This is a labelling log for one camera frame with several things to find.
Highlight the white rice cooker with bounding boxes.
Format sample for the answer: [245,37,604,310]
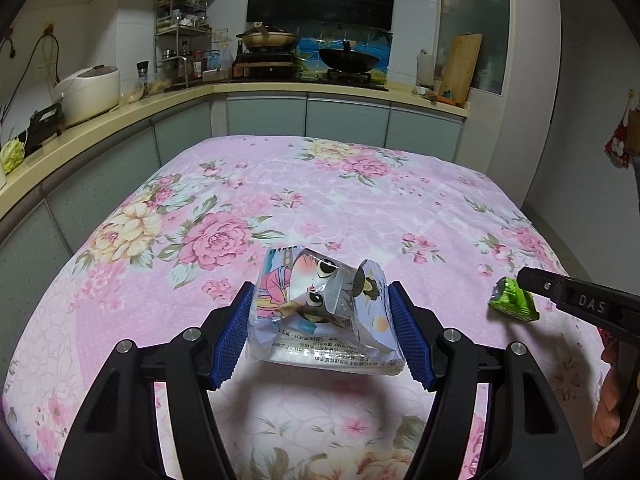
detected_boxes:
[51,64,122,128]

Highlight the black countertop appliance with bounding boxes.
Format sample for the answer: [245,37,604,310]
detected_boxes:
[25,103,64,156]

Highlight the wooden cutting board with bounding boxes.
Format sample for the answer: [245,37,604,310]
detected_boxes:
[437,33,483,106]

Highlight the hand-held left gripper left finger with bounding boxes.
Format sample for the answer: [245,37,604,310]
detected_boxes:
[55,281,256,480]

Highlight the pale lower cabinets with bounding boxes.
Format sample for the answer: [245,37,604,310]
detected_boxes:
[0,92,468,261]

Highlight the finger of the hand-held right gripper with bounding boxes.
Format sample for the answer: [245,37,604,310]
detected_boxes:
[517,265,567,306]

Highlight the napa cabbage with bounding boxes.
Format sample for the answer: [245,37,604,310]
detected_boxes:
[0,137,26,175]

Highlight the green snack wrapper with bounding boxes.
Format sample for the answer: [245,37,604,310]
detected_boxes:
[487,276,540,322]

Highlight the person's right hand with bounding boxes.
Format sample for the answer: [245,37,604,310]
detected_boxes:
[592,336,624,447]

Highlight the cartoon print snack packet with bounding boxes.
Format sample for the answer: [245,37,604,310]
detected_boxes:
[247,246,405,377]

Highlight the beige kitchen countertop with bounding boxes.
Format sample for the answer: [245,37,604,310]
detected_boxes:
[0,80,471,221]

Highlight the portable stove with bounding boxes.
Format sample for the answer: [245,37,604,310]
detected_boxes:
[232,50,301,79]

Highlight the blue scenic backsplash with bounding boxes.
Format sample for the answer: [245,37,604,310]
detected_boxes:
[295,27,393,73]

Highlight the golden pan with lid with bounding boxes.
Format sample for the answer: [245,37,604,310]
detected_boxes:
[236,22,302,51]

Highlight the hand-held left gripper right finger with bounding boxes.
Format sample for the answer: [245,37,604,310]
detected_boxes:
[387,281,586,480]

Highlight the metal spice rack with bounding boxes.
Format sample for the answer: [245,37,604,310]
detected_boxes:
[154,0,210,83]

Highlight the pink floral blanket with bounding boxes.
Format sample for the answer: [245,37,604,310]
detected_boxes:
[2,135,608,480]

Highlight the black gas hob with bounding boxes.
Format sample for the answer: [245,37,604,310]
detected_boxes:
[300,71,390,92]

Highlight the clear plastic bottle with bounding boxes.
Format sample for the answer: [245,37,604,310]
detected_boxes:
[416,49,435,88]

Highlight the black wok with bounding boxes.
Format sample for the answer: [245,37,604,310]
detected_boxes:
[318,40,381,73]

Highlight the red hanging bag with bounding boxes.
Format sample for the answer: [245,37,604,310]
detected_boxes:
[604,105,633,168]

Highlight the brown paper bag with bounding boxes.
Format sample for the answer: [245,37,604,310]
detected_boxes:
[627,90,640,156]

